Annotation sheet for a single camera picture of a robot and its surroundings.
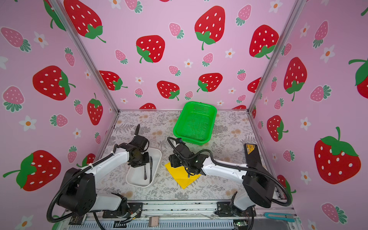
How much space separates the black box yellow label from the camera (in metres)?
0.94

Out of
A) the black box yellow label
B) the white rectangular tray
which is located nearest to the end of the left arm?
the white rectangular tray

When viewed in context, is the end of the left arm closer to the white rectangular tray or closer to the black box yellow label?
the white rectangular tray

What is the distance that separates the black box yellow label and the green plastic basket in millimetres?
270

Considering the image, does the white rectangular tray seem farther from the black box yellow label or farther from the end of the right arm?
the black box yellow label

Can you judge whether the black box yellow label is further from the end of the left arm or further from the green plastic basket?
the end of the left arm

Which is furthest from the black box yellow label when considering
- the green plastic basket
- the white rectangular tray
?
the white rectangular tray

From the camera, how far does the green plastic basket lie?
1.06 meters
